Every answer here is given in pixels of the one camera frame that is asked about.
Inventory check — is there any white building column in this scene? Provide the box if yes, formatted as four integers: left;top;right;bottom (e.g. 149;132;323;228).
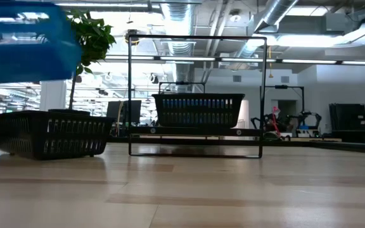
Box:
39;80;67;112

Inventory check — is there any silver spiral ventilation duct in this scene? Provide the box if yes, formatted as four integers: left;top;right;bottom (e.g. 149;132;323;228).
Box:
229;0;299;72
160;0;196;84

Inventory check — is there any black aluminium table frame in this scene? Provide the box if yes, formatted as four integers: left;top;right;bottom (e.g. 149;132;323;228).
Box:
109;136;365;156

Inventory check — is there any green leafy plant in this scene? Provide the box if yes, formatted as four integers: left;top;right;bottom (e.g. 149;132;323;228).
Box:
65;8;117;111

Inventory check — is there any black plastic basket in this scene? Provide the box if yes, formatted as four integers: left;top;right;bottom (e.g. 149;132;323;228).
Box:
0;110;116;161
151;92;246;129

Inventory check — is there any blue plastic basket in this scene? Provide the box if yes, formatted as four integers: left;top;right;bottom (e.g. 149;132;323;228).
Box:
0;0;82;85

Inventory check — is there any black background monitor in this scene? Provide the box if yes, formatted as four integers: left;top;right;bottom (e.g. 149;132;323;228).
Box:
106;99;143;125

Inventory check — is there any black background station frame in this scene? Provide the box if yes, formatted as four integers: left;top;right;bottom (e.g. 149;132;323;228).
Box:
260;84;305;134

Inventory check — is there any black background cart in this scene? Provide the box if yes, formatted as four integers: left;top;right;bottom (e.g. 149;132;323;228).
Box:
329;103;365;139

